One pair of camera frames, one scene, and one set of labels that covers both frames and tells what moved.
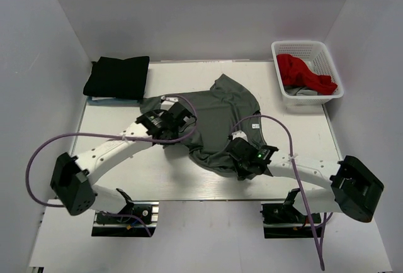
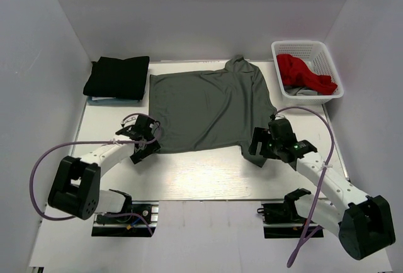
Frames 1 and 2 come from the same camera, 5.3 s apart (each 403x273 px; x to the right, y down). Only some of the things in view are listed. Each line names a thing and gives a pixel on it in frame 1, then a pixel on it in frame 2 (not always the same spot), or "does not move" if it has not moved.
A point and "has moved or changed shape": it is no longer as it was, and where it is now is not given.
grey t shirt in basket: x=300 y=90 does not move
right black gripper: x=241 y=172 -> x=261 y=135
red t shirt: x=295 y=72 does not move
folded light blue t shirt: x=107 y=100 does not move
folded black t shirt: x=123 y=78 does not move
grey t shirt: x=208 y=119 has moved or changed shape
